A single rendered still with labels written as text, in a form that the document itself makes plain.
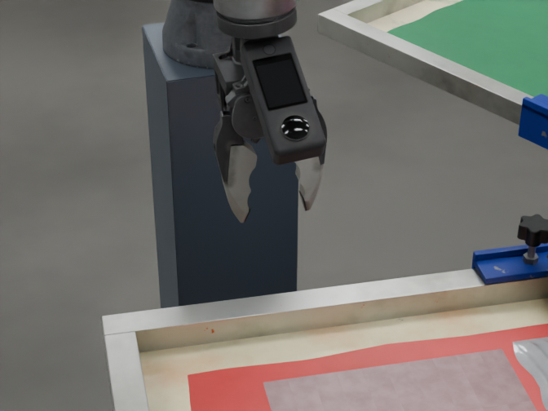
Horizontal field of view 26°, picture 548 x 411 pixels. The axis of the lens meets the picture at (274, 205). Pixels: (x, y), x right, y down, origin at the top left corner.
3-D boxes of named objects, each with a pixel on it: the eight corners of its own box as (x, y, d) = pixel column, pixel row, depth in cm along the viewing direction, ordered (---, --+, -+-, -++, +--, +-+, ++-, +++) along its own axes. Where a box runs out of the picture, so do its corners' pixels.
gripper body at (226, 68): (291, 95, 116) (284, -20, 109) (314, 138, 109) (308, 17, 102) (214, 109, 115) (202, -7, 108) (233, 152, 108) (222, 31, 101)
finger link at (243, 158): (234, 196, 119) (249, 114, 114) (247, 228, 114) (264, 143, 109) (204, 195, 118) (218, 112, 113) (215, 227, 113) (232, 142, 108)
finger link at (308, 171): (321, 173, 120) (294, 99, 114) (338, 204, 115) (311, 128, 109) (293, 185, 120) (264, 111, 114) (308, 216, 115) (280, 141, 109)
